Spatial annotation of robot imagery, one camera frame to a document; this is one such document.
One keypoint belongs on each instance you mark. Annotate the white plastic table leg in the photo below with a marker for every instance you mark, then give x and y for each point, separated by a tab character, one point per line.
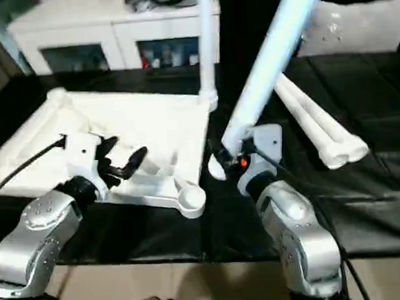
310	125
208	40
328	124
269	60

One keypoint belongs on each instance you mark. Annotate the grey cushion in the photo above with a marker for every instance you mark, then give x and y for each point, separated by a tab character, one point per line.
364	26

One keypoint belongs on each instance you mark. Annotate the black work mat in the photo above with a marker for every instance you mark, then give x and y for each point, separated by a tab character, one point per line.
355	199

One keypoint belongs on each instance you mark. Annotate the black metal frame bar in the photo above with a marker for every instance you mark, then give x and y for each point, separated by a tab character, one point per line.
53	297

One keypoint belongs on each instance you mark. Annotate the small red bottle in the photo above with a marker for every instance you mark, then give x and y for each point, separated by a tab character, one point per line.
145	62

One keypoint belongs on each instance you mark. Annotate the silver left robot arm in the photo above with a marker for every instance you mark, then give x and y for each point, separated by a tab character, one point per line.
40	223

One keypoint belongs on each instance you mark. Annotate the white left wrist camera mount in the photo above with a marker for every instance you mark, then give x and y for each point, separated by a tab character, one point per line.
80	152

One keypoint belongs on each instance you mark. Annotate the white plastic table top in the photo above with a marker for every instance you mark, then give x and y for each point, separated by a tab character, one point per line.
135	119

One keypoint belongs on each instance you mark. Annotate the dark clutter pile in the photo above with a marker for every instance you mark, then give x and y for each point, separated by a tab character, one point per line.
140	1

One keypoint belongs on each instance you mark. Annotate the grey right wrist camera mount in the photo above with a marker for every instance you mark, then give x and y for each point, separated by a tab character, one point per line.
266	137

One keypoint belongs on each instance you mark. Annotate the black sofa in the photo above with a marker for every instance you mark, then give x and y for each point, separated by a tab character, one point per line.
235	39

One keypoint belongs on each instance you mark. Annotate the white cabinet with glass doors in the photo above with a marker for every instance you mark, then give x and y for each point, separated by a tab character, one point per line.
82	29

